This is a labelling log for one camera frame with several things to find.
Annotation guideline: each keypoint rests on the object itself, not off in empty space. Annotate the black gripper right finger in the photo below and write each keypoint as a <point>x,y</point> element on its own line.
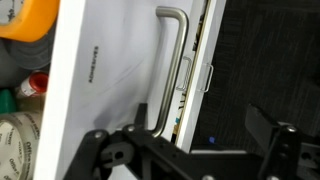
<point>283,150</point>

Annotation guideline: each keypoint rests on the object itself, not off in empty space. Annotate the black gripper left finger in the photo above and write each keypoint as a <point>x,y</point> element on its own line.
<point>93,150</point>

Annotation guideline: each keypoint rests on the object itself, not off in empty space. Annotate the white cabinet drawer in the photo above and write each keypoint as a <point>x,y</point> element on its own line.
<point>213,20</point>

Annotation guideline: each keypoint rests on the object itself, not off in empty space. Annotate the clear printed tape roll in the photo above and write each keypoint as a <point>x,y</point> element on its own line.
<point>23,133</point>

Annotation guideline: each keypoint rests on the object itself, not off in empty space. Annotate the red capped bottle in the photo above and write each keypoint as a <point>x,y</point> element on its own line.
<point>38,81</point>

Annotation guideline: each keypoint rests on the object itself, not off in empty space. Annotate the green glue bottle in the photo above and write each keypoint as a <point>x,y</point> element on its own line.
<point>7,101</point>

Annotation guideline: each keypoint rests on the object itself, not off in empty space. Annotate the black tape roll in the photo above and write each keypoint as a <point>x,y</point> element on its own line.
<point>30,55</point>

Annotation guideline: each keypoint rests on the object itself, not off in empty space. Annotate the orange tape roll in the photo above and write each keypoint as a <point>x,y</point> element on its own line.
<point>33,26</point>

